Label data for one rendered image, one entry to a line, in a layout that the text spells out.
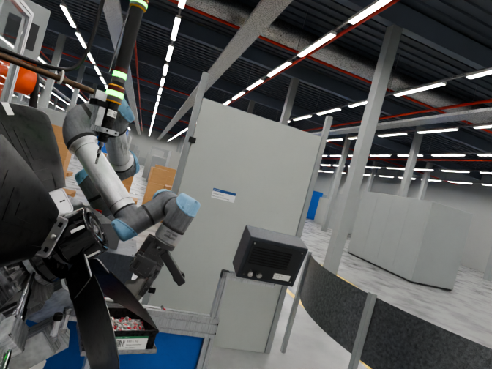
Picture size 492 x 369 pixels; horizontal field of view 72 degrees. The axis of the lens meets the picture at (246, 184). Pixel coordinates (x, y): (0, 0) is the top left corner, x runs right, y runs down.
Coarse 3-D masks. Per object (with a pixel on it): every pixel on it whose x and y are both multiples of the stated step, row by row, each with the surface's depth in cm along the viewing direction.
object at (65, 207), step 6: (54, 192) 81; (60, 192) 82; (54, 198) 80; (60, 198) 81; (66, 198) 82; (60, 204) 81; (66, 204) 82; (60, 210) 80; (66, 210) 81; (72, 210) 83
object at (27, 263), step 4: (28, 260) 72; (24, 264) 72; (28, 264) 72; (32, 264) 73; (28, 268) 72; (32, 268) 72; (36, 268) 73; (36, 272) 73; (40, 272) 75; (36, 276) 74; (40, 276) 74; (40, 280) 74; (44, 280) 75; (48, 280) 76; (44, 284) 76; (48, 284) 77
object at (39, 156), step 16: (0, 112) 76; (16, 112) 80; (32, 112) 84; (0, 128) 75; (16, 128) 78; (32, 128) 81; (48, 128) 86; (16, 144) 76; (32, 144) 79; (48, 144) 84; (32, 160) 78; (48, 160) 82; (48, 176) 80; (48, 192) 79
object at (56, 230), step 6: (60, 216) 71; (66, 222) 74; (54, 228) 71; (60, 228) 73; (48, 234) 70; (60, 234) 74; (48, 240) 70; (54, 240) 73; (42, 246) 69; (48, 246) 71; (54, 246) 73; (42, 252) 70; (48, 252) 72
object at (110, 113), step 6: (108, 102) 87; (114, 102) 88; (108, 108) 87; (114, 108) 88; (108, 114) 88; (114, 114) 88; (102, 120) 88; (108, 120) 88; (114, 120) 89; (102, 126) 88; (108, 126) 88; (102, 138) 88
